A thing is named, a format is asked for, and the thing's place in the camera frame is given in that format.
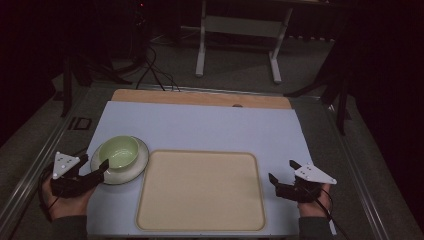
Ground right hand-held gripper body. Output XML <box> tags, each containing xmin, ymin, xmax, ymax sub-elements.
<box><xmin>274</xmin><ymin>162</ymin><xmax>338</xmax><ymax>204</ymax></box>

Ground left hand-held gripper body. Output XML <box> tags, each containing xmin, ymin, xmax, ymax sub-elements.
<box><xmin>49</xmin><ymin>151</ymin><xmax>98</xmax><ymax>200</ymax></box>

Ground green bowl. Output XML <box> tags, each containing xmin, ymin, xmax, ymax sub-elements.
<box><xmin>98</xmin><ymin>134</ymin><xmax>141</xmax><ymax>170</ymax></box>

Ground white plate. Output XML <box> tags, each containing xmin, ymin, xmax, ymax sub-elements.
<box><xmin>89</xmin><ymin>136</ymin><xmax>150</xmax><ymax>186</ymax></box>

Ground person's right hand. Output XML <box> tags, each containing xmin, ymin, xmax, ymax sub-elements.
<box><xmin>297</xmin><ymin>182</ymin><xmax>333</xmax><ymax>219</ymax></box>

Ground person's left hand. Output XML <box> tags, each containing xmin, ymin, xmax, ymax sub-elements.
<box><xmin>41</xmin><ymin>177</ymin><xmax>96</xmax><ymax>221</ymax></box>

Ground black floor socket box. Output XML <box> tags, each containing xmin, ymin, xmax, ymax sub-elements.
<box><xmin>67</xmin><ymin>116</ymin><xmax>93</xmax><ymax>131</ymax></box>

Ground beige tray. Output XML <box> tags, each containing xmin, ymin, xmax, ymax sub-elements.
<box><xmin>135</xmin><ymin>149</ymin><xmax>267</xmax><ymax>233</ymax></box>

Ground black metal stand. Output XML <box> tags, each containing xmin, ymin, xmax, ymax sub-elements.
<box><xmin>284</xmin><ymin>64</ymin><xmax>352</xmax><ymax>136</ymax></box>
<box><xmin>60</xmin><ymin>52</ymin><xmax>133</xmax><ymax>118</ymax></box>

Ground pale blue table mat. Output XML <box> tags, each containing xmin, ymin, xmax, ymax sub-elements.
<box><xmin>85</xmin><ymin>100</ymin><xmax>315</xmax><ymax>238</ymax></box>

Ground dark equipment tower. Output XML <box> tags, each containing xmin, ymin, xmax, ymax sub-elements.
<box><xmin>132</xmin><ymin>0</ymin><xmax>150</xmax><ymax>63</ymax></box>

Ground metal floor rail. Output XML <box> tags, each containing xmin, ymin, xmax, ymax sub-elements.
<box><xmin>319</xmin><ymin>96</ymin><xmax>392</xmax><ymax>240</ymax></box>
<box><xmin>0</xmin><ymin>85</ymin><xmax>92</xmax><ymax>234</ymax></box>

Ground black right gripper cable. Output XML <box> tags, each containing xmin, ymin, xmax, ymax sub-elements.
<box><xmin>313</xmin><ymin>188</ymin><xmax>351</xmax><ymax>240</ymax></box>

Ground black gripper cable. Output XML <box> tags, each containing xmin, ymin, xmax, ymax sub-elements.
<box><xmin>37</xmin><ymin>166</ymin><xmax>62</xmax><ymax>223</ymax></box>
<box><xmin>313</xmin><ymin>188</ymin><xmax>351</xmax><ymax>240</ymax></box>

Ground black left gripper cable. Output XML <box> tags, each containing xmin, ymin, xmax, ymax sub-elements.
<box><xmin>37</xmin><ymin>166</ymin><xmax>62</xmax><ymax>223</ymax></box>

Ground black floor cables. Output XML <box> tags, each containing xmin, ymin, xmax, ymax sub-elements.
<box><xmin>134</xmin><ymin>43</ymin><xmax>181</xmax><ymax>93</ymax></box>

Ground white metal desk frame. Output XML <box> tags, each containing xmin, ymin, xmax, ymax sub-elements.
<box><xmin>195</xmin><ymin>0</ymin><xmax>295</xmax><ymax>85</ymax></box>

